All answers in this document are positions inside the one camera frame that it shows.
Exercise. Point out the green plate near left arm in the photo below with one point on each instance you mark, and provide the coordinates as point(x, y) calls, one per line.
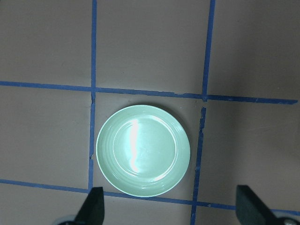
point(143, 151)

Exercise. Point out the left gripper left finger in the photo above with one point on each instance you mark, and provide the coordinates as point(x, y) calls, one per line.
point(92, 211)

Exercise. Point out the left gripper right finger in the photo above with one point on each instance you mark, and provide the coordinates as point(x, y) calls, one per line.
point(250, 209)

